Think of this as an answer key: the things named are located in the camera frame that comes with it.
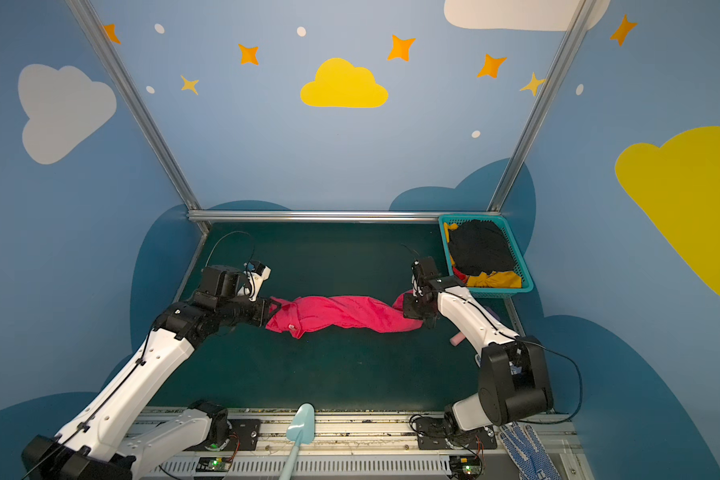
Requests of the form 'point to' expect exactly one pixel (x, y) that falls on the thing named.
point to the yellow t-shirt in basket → (500, 280)
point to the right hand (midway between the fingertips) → (413, 307)
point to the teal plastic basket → (527, 283)
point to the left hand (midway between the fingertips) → (278, 303)
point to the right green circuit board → (468, 466)
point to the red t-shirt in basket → (459, 275)
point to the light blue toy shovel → (300, 430)
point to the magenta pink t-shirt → (300, 315)
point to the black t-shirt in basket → (479, 246)
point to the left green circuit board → (213, 464)
